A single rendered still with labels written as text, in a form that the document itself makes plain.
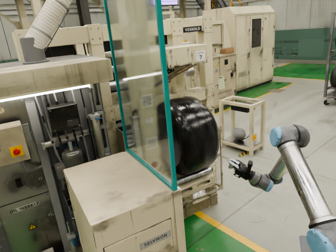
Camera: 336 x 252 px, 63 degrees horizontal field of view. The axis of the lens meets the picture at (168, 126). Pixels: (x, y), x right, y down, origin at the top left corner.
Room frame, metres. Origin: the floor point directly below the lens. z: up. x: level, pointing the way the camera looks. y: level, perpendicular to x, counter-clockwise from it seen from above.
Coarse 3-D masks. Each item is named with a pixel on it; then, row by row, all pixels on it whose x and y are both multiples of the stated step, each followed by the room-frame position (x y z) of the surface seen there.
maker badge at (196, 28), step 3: (183, 27) 2.52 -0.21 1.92; (186, 27) 2.53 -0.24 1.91; (189, 27) 2.54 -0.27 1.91; (192, 27) 2.56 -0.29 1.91; (195, 27) 2.57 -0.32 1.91; (198, 27) 2.59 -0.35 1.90; (183, 30) 2.51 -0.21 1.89; (186, 30) 2.53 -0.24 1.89; (189, 30) 2.54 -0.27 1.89; (192, 30) 2.56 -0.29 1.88; (195, 30) 2.57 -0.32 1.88; (198, 30) 2.59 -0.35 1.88; (201, 30) 2.61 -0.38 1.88
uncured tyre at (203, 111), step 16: (176, 112) 1.74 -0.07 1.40; (192, 112) 1.74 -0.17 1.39; (208, 112) 1.78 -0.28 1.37; (176, 128) 1.70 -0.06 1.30; (192, 128) 1.66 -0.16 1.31; (208, 128) 1.70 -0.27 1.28; (176, 144) 2.11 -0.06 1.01; (192, 144) 1.62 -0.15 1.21; (208, 144) 1.67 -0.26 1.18; (176, 160) 1.98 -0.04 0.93; (192, 160) 1.62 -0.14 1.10; (208, 160) 1.70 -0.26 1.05
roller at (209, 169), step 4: (204, 168) 1.82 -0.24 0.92; (208, 168) 1.82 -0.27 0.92; (196, 172) 1.77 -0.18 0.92; (200, 172) 1.78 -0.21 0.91; (204, 172) 1.79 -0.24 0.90; (208, 172) 1.81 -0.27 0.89; (184, 176) 1.73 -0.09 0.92; (188, 176) 1.73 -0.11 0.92; (192, 176) 1.74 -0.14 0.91; (196, 176) 1.76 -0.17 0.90; (180, 180) 1.70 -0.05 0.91; (184, 180) 1.71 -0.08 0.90; (188, 180) 1.73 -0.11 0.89
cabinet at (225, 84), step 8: (216, 56) 6.14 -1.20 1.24; (224, 56) 6.33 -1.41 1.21; (232, 56) 6.50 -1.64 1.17; (216, 64) 6.14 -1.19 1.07; (224, 64) 6.31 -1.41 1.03; (232, 64) 6.50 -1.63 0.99; (216, 72) 6.14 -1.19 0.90; (224, 72) 6.31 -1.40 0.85; (232, 72) 6.49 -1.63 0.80; (216, 80) 6.13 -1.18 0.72; (224, 80) 6.31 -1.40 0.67; (232, 80) 6.50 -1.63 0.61; (216, 88) 6.13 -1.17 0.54; (224, 88) 6.31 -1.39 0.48; (232, 88) 6.50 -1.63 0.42; (216, 96) 6.12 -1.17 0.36; (224, 96) 6.30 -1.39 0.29; (216, 104) 6.12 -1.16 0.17; (224, 104) 6.31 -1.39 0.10
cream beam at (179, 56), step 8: (168, 48) 2.11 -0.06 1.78; (176, 48) 2.11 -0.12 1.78; (184, 48) 2.14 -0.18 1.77; (192, 48) 2.18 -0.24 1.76; (200, 48) 2.21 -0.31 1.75; (168, 56) 2.07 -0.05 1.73; (176, 56) 2.11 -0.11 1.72; (184, 56) 2.14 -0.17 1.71; (192, 56) 2.18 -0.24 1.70; (168, 64) 2.07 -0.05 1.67; (176, 64) 2.10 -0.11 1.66; (184, 64) 2.14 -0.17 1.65; (192, 64) 2.18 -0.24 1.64
